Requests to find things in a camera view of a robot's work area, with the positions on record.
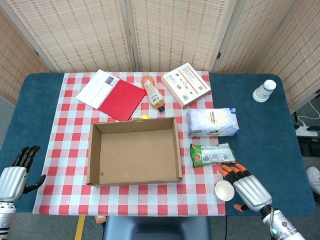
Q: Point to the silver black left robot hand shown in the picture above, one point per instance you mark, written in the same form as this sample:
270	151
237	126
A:
11	180

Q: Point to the silver right hand orange fingertips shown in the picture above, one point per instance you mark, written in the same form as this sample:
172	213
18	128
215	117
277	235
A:
252	191

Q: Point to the small white paper cup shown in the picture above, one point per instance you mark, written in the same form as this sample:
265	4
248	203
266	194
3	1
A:
224	191

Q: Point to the green snack bag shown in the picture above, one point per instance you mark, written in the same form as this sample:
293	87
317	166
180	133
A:
212	155

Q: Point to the pale blue tissue pack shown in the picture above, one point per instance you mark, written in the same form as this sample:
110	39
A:
212	122

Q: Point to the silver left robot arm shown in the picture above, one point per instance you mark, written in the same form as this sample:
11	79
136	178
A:
6	217

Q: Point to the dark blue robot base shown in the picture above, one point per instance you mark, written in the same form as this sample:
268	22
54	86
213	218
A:
155	228

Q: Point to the open brown cardboard box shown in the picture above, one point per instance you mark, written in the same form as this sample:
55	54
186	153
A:
135	155

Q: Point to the white orange carton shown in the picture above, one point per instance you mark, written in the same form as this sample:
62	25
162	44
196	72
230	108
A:
186	85

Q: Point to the blue table cover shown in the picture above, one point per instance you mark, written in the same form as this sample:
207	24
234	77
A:
262	140

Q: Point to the white shoe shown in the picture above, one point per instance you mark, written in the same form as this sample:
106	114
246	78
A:
314	178

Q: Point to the red white checkered tablecloth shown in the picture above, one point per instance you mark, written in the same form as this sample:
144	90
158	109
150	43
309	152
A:
70	140

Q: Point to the white power strip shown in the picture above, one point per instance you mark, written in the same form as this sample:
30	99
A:
305	131

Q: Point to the small orange object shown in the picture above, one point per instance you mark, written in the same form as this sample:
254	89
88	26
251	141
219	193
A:
100	219

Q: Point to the stack of white paper cups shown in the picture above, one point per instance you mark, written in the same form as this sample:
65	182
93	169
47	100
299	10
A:
263	91

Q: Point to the metal screen hinge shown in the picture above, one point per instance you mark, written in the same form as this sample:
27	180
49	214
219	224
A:
218	55
37	53

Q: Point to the small yellow ball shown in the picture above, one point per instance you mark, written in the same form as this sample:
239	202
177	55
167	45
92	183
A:
145	116

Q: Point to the red spiral notebook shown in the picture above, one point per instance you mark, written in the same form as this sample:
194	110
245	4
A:
120	100

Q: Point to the orange drink bottle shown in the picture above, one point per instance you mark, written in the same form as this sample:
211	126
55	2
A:
152	92

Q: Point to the woven folding screen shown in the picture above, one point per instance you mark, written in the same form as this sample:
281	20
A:
175	32

